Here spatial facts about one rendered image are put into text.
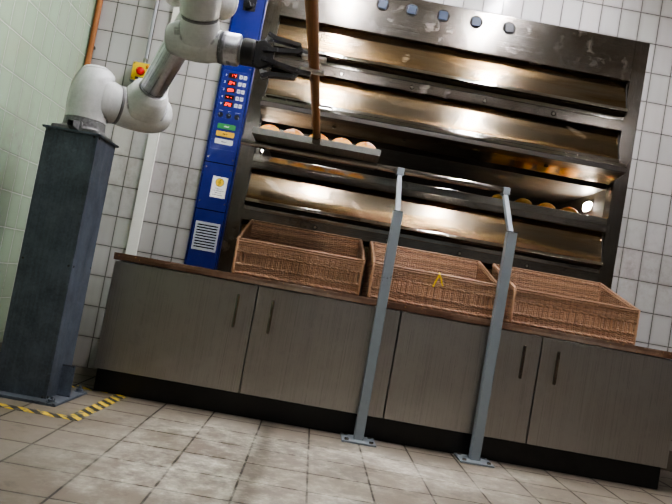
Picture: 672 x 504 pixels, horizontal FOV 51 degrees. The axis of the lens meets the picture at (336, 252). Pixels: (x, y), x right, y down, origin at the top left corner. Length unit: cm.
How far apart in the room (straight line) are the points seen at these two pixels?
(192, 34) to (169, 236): 170
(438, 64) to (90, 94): 172
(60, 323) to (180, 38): 122
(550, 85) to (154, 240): 212
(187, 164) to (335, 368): 130
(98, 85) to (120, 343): 103
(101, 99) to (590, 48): 240
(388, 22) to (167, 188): 138
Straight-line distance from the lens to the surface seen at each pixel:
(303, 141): 300
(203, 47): 202
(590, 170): 366
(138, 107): 288
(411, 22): 373
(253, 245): 299
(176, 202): 355
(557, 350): 310
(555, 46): 386
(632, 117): 390
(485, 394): 298
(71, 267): 276
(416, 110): 361
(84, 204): 276
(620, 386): 321
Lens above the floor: 59
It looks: 3 degrees up
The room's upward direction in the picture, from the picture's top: 10 degrees clockwise
